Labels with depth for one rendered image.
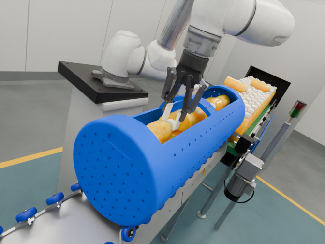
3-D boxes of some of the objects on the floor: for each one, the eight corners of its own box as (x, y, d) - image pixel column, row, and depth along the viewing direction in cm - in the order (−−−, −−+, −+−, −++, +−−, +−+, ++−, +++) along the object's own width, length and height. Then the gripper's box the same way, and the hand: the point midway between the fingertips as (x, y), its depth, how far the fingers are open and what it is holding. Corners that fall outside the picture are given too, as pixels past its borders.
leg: (159, 237, 169) (190, 177, 141) (163, 233, 174) (194, 174, 146) (165, 243, 167) (198, 183, 139) (169, 237, 172) (201, 179, 144)
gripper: (165, 41, 60) (141, 115, 71) (219, 65, 54) (185, 143, 65) (178, 42, 66) (155, 111, 77) (228, 64, 60) (196, 135, 71)
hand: (172, 116), depth 69 cm, fingers closed on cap, 4 cm apart
